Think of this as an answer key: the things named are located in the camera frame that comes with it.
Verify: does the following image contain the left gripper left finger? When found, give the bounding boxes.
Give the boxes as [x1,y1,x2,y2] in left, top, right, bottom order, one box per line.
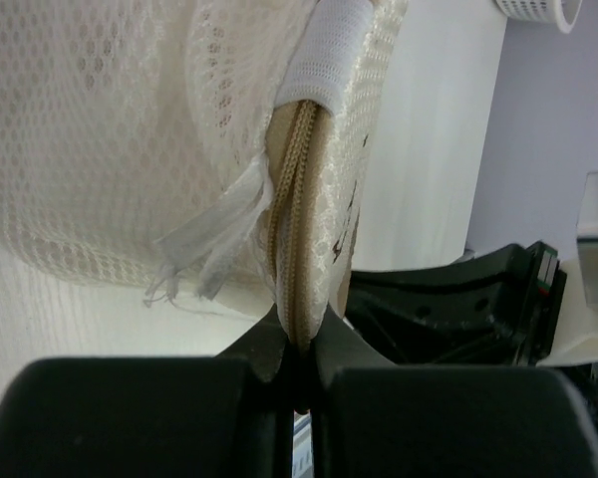
[0,311,292,477]

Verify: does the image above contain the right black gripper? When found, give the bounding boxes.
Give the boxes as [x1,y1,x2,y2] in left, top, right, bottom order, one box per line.
[345,241,567,364]

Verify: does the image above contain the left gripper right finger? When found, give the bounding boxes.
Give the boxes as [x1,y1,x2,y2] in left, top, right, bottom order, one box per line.
[312,312,598,477]

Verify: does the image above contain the white plastic basket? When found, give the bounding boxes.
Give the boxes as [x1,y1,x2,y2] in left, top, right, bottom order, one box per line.
[495,0,582,34]

